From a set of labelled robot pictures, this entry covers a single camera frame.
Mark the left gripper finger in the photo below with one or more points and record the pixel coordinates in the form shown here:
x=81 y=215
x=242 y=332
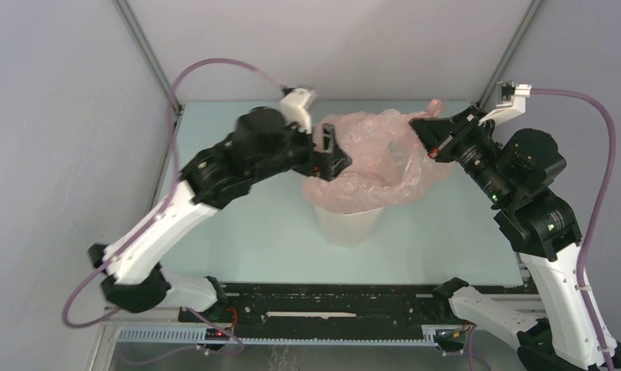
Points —
x=328 y=166
x=328 y=132

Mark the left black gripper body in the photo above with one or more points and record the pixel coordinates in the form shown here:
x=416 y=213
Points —
x=297 y=154

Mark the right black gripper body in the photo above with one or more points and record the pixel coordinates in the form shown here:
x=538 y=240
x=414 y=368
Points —
x=475 y=152

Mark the pink plastic trash bag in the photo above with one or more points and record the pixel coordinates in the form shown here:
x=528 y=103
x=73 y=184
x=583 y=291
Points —
x=389 y=164

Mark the white trash bin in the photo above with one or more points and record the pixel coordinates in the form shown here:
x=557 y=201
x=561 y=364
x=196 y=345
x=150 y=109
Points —
x=347 y=230

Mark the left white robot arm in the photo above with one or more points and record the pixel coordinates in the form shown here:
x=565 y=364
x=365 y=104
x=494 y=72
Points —
x=134 y=279

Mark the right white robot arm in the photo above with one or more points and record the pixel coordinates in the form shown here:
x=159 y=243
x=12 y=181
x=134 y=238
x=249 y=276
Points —
x=541 y=228

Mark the small circuit board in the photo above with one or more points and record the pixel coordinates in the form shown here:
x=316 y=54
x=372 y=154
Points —
x=212 y=334

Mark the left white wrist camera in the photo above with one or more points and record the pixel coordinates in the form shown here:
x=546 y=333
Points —
x=295 y=104

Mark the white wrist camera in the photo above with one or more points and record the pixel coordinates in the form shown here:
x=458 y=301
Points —
x=510 y=102
x=295 y=104

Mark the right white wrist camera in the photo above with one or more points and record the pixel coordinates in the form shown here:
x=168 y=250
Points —
x=510 y=102

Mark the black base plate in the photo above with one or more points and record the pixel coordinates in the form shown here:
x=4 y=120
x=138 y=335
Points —
x=351 y=311

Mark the white slotted cable duct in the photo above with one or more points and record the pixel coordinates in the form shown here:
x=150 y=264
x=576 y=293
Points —
x=195 y=335

